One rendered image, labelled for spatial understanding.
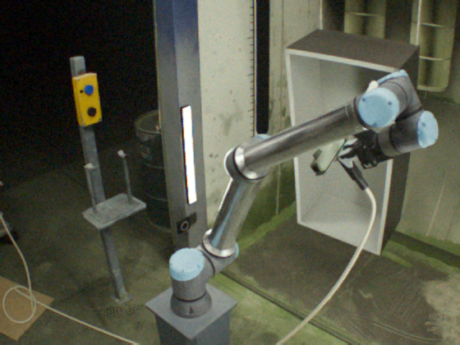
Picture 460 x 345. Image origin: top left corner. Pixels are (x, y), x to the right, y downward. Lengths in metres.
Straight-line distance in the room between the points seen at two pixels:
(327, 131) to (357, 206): 1.82
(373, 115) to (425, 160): 2.42
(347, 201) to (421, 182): 0.74
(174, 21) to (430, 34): 1.77
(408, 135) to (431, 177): 2.23
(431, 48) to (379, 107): 2.11
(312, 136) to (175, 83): 1.32
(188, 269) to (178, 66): 1.12
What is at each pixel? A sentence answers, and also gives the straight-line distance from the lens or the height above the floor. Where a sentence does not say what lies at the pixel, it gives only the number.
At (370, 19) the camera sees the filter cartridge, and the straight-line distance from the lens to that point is 3.25.
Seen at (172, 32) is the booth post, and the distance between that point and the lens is 2.25.
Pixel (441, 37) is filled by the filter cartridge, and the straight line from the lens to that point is 3.06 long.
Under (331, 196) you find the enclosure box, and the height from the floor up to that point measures 0.53.
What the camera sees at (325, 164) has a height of 1.45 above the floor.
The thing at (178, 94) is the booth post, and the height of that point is 1.35.
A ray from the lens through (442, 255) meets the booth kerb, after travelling 3.32.
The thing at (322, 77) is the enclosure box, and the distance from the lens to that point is 2.48.
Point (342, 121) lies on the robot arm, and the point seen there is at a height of 1.65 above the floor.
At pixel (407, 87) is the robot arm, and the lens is 1.12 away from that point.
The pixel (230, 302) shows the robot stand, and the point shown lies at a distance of 1.92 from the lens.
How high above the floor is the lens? 2.01
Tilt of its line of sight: 28 degrees down
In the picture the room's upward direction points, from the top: 1 degrees counter-clockwise
